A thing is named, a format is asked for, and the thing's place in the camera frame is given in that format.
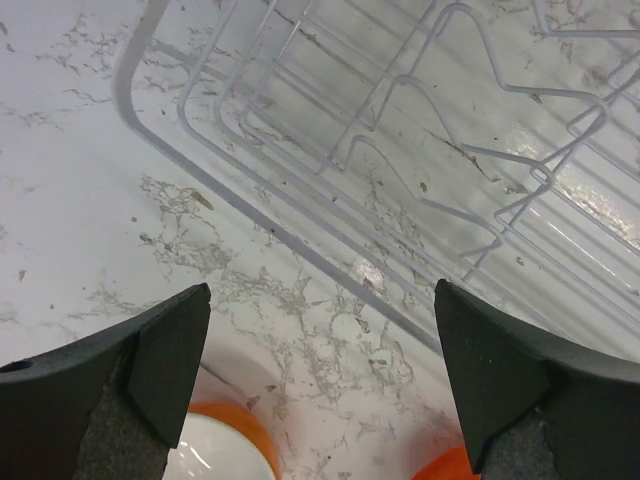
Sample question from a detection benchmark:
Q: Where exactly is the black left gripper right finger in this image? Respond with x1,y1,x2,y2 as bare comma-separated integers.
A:
434,279,639,479

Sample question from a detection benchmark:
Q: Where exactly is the white wire dish rack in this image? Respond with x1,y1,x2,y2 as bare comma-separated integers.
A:
112,1,639,359

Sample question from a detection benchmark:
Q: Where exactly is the orange bowl white inside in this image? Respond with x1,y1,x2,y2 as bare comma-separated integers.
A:
164,402,281,480

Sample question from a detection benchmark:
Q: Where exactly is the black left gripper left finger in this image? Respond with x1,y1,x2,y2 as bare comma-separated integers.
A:
1,284,211,479

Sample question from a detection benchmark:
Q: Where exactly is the orange plastic bowl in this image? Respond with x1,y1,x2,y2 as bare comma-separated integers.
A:
412,446,477,480

